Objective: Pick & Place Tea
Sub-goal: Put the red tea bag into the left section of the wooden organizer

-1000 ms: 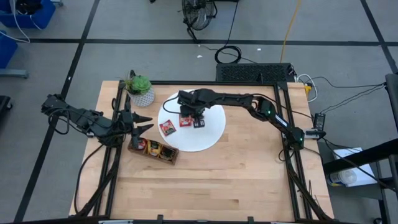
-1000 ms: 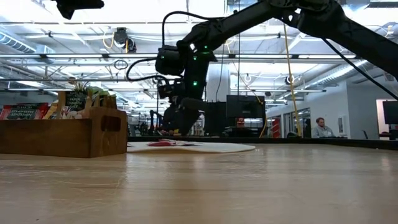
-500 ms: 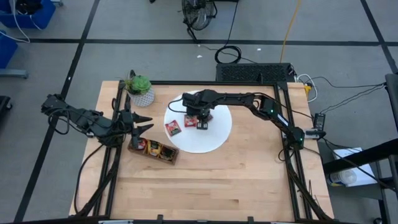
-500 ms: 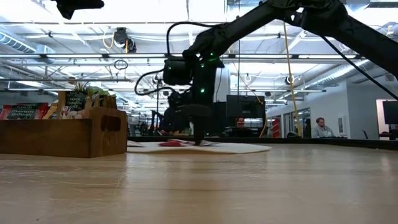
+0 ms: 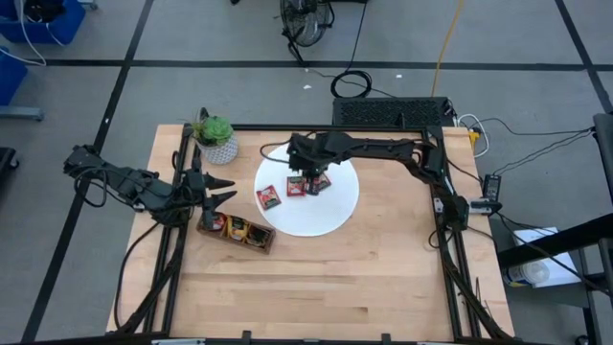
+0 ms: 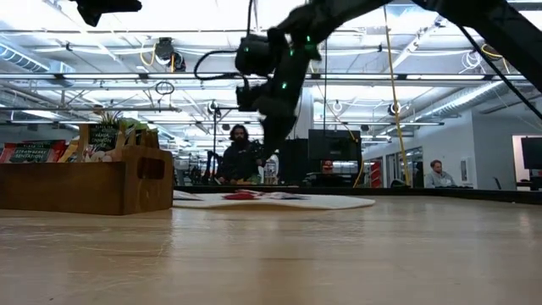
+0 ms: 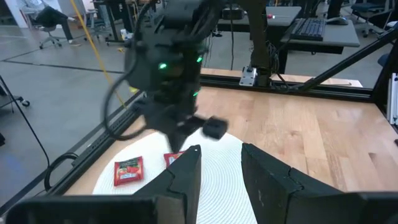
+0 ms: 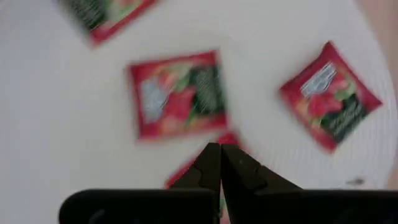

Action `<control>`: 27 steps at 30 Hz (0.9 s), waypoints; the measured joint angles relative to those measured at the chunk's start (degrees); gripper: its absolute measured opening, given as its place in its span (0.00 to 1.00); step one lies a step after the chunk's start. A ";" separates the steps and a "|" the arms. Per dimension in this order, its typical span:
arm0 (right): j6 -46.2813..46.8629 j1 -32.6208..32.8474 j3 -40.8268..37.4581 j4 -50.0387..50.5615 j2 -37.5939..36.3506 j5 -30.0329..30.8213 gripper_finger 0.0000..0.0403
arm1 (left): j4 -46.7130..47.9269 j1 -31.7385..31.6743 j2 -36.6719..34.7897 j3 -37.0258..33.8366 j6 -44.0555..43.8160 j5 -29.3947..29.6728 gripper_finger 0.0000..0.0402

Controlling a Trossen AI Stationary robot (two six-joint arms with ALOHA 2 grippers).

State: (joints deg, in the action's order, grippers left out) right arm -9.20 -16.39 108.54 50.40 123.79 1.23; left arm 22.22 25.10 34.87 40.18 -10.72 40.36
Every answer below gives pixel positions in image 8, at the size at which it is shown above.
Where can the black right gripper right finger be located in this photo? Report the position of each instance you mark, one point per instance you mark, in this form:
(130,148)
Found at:
(245,177)

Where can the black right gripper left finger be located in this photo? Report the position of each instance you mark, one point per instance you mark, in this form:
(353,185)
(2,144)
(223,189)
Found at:
(205,174)

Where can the red strawberry tea packet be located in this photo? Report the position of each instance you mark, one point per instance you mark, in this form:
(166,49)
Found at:
(329,96)
(105,18)
(177,96)
(228,138)

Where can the white round plate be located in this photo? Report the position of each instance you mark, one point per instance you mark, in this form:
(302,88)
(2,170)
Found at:
(62,124)

